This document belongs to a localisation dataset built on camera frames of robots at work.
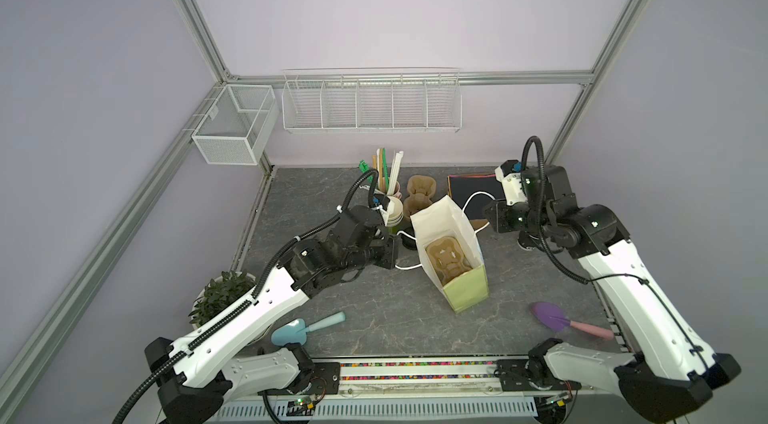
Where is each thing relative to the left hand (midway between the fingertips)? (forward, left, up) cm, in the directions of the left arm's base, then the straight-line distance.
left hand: (401, 248), depth 67 cm
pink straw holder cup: (+31, -1, -18) cm, 36 cm away
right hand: (+6, -21, +3) cm, 23 cm away
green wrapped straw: (+35, +9, -9) cm, 37 cm away
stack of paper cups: (+20, 0, -14) cm, 24 cm away
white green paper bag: (+13, -13, -8) cm, 20 cm away
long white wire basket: (+54, +3, +3) cm, 55 cm away
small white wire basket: (+51, +52, -4) cm, 73 cm away
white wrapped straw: (+35, 0, -13) cm, 38 cm away
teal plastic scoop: (-9, +29, -26) cm, 40 cm away
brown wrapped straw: (+37, +4, -12) cm, 39 cm away
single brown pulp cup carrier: (+9, -16, -26) cm, 31 cm away
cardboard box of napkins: (+11, -18, +5) cm, 22 cm away
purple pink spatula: (-11, -43, -27) cm, 52 cm away
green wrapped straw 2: (+37, +2, -13) cm, 40 cm away
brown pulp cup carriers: (+38, -11, -26) cm, 48 cm away
